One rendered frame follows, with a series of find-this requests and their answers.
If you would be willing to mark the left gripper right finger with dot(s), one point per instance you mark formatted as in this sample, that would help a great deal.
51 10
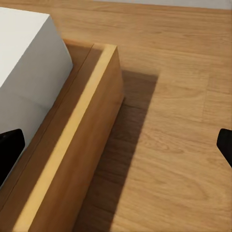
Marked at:
224 143

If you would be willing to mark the bed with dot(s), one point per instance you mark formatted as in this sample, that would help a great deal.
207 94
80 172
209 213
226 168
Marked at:
64 95

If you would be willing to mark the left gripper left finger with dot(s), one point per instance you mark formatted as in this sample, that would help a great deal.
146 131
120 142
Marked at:
12 144

